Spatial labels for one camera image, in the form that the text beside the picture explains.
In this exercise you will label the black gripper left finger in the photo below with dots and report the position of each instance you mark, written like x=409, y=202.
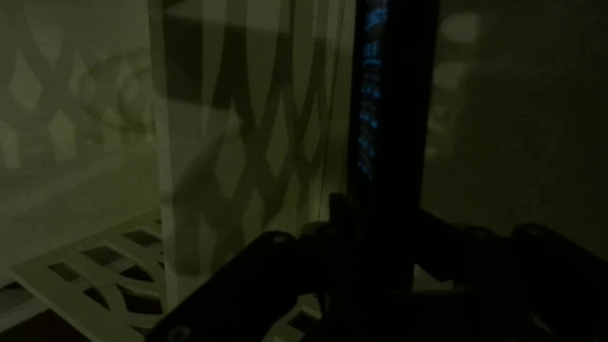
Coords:
x=262, y=284

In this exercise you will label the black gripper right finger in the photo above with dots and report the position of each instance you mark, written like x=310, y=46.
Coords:
x=528, y=274

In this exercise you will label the black remote control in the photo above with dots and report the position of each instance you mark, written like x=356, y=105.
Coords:
x=394, y=52

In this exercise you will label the white lattice side cabinet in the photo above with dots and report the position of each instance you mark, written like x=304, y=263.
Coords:
x=145, y=143

